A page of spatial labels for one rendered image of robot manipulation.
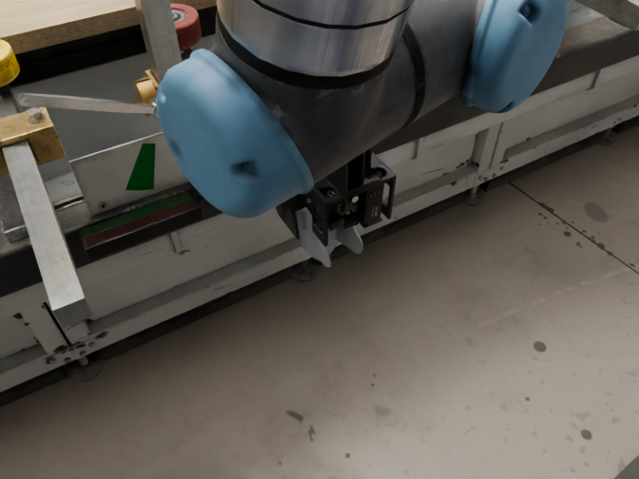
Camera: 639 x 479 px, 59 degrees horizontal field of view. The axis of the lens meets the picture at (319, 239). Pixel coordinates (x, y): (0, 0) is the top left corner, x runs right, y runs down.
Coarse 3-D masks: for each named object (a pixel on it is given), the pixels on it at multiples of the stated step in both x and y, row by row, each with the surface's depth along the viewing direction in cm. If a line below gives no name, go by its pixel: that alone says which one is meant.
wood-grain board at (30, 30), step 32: (0, 0) 84; (32, 0) 84; (64, 0) 84; (96, 0) 84; (128, 0) 84; (192, 0) 87; (0, 32) 78; (32, 32) 78; (64, 32) 81; (96, 32) 83
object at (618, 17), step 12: (576, 0) 77; (588, 0) 76; (600, 0) 74; (612, 0) 73; (624, 0) 72; (636, 0) 71; (600, 12) 75; (612, 12) 73; (624, 12) 72; (636, 12) 71; (624, 24) 73; (636, 24) 71
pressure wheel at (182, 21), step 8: (176, 8) 81; (184, 8) 81; (192, 8) 81; (176, 16) 80; (184, 16) 80; (192, 16) 80; (176, 24) 78; (184, 24) 78; (192, 24) 79; (176, 32) 78; (184, 32) 78; (192, 32) 79; (200, 32) 81; (184, 40) 79; (192, 40) 80; (184, 48) 80
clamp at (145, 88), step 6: (150, 72) 76; (144, 78) 76; (150, 78) 75; (156, 78) 75; (138, 84) 74; (144, 84) 75; (150, 84) 75; (156, 84) 74; (138, 90) 75; (144, 90) 74; (150, 90) 75; (156, 90) 74; (138, 96) 77; (144, 96) 74; (150, 96) 75; (156, 96) 75; (144, 102) 75; (150, 114) 76
